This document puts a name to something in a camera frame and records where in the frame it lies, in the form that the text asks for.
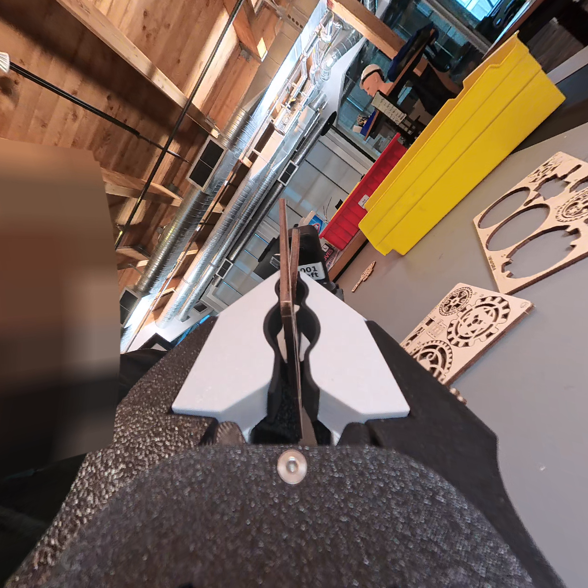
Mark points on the wooden sheet with curved cutout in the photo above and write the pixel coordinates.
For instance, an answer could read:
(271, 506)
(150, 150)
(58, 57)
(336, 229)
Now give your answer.
(288, 257)

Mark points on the grey desk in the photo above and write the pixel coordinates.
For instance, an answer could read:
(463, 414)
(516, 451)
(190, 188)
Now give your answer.
(528, 436)

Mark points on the silver ventilation duct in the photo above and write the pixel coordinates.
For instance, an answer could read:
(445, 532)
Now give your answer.
(239, 220)
(193, 206)

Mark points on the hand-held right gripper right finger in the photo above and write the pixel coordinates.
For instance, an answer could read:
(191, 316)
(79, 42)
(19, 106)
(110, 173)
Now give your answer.
(358, 367)

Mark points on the wooden sheet with round holes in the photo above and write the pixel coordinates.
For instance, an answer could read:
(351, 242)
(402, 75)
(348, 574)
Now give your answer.
(510, 284)

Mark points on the person's black printed shirt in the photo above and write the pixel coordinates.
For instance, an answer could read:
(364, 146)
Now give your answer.
(138, 372)

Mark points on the yellow plastic bin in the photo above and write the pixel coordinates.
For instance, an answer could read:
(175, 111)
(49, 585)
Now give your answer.
(459, 160)

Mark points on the mushroom-shaped wooden piece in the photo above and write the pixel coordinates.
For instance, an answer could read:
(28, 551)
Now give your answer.
(364, 275)

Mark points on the black metal rod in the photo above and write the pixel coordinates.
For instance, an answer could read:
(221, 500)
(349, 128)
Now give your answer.
(92, 105)

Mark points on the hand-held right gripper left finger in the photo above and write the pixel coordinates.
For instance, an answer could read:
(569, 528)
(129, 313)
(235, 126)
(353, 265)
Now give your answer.
(220, 367)

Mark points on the mannequin head with white helmet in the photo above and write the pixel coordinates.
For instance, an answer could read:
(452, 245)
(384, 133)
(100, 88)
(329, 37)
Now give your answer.
(374, 80)

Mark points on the red plastic bin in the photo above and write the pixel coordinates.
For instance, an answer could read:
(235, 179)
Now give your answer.
(353, 216)

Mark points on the wooden sheet with large gears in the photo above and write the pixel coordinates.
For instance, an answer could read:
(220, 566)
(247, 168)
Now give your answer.
(519, 307)

